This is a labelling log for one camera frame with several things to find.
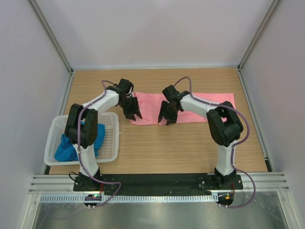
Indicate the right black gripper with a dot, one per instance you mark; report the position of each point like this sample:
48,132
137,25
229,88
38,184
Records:
171,119

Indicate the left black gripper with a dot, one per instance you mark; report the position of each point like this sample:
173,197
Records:
135,109

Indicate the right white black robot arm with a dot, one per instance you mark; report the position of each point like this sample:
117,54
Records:
224,125

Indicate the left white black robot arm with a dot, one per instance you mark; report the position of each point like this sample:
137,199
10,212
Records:
82,125

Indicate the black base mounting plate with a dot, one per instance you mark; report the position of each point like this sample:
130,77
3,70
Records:
157,184

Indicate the blue t shirt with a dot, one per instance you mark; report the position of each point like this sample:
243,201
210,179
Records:
66,152

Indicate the white perforated plastic basket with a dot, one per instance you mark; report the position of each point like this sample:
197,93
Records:
108,151

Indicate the aluminium front rail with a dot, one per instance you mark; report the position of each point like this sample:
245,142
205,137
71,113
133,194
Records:
264,181

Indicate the white slotted cable duct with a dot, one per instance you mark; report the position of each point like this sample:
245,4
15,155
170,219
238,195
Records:
94,198

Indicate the left aluminium frame post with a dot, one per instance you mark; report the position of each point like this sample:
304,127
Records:
41,18

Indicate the aluminium frame post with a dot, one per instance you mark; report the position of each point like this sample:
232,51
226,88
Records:
259,32
41,18

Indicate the right aluminium frame post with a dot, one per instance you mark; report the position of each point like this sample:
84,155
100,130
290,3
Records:
259,32

